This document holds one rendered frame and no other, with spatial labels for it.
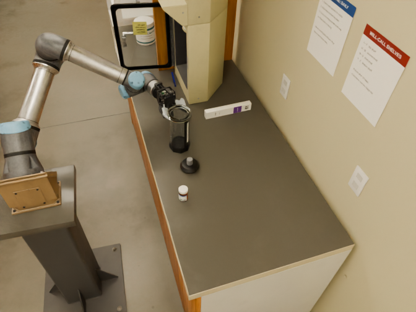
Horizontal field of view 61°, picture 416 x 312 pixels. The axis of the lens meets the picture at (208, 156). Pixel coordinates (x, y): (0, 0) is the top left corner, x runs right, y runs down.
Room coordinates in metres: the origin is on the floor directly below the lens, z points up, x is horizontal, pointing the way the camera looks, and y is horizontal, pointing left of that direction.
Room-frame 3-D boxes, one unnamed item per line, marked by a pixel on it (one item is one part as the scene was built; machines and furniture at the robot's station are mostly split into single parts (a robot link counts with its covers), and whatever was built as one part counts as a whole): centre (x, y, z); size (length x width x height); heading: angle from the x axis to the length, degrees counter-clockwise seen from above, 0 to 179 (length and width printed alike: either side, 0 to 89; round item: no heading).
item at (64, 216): (0.89, 0.74, 0.92); 0.32 x 0.32 x 0.04; 16
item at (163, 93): (1.35, 0.22, 1.17); 0.12 x 0.08 x 0.09; 35
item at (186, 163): (1.09, 0.08, 0.97); 0.09 x 0.09 x 0.07
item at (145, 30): (1.83, 0.39, 1.19); 0.30 x 0.01 x 0.40; 100
